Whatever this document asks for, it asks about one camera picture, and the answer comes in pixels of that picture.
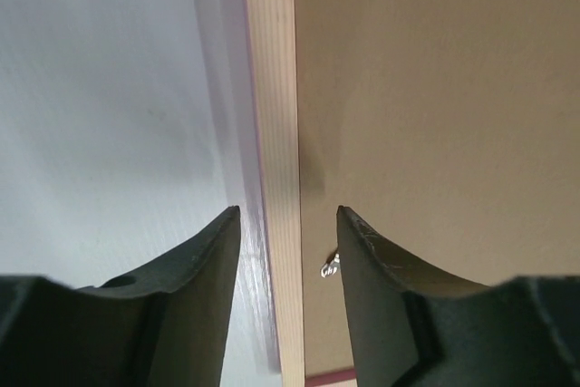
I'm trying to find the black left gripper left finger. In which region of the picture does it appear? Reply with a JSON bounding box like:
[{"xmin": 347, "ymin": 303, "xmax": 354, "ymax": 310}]
[{"xmin": 1, "ymin": 207, "xmax": 241, "ymax": 386}]

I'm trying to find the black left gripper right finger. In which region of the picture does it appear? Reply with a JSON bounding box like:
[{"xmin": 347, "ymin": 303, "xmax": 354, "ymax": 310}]
[{"xmin": 336, "ymin": 207, "xmax": 579, "ymax": 386}]

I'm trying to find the brown cardboard backing board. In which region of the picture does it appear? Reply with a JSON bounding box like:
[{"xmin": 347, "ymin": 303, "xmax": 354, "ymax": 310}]
[{"xmin": 295, "ymin": 0, "xmax": 579, "ymax": 377}]

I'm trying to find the pink wooden picture frame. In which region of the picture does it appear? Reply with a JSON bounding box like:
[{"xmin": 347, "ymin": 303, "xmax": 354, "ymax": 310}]
[{"xmin": 246, "ymin": 0, "xmax": 356, "ymax": 386}]

